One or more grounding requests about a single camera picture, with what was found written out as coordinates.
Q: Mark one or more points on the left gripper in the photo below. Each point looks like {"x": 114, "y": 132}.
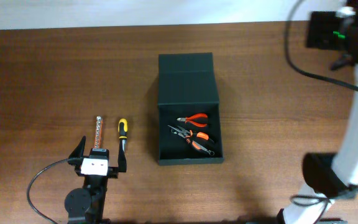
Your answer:
{"x": 76, "y": 157}

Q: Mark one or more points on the silver wrench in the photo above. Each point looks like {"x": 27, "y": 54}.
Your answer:
{"x": 208, "y": 152}

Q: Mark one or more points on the red side cutters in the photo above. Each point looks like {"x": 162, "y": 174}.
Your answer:
{"x": 199, "y": 120}

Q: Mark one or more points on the orange black pliers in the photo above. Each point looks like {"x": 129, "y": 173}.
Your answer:
{"x": 197, "y": 139}

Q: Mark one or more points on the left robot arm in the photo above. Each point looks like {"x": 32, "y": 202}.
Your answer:
{"x": 86, "y": 204}

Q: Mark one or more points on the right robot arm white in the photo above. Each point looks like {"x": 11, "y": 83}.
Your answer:
{"x": 328, "y": 176}

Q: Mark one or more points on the yellow black screwdriver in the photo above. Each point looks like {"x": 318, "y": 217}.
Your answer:
{"x": 123, "y": 129}

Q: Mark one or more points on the black open box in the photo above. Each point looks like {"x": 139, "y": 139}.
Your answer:
{"x": 187, "y": 86}

